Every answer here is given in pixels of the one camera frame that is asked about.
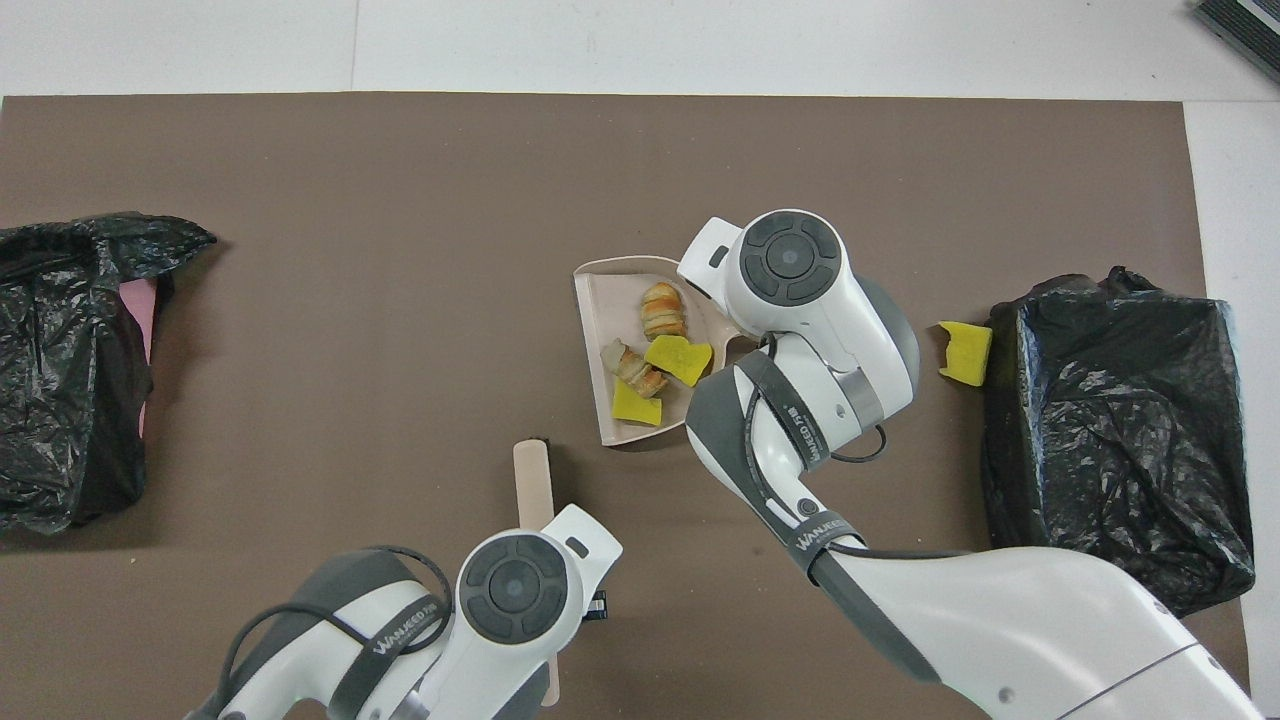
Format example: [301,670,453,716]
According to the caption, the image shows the beige hand brush black bristles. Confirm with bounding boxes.
[512,438,561,708]

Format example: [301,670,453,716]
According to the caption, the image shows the pale beige bread piece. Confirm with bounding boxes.
[600,339,670,400]

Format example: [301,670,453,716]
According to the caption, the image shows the orange striped croissant piece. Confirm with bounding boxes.
[640,281,690,342]

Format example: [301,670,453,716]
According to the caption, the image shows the beige plastic dustpan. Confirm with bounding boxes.
[572,256,746,448]

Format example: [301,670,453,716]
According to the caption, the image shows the yellow green-backed sponge piece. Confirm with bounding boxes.
[937,320,994,388]

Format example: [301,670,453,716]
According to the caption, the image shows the pink bin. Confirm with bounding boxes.
[118,278,161,436]

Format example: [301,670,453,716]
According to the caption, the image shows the black trash bag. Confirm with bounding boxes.
[980,265,1256,618]
[0,212,218,535]

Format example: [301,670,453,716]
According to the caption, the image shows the brown table mat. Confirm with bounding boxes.
[0,93,1253,720]

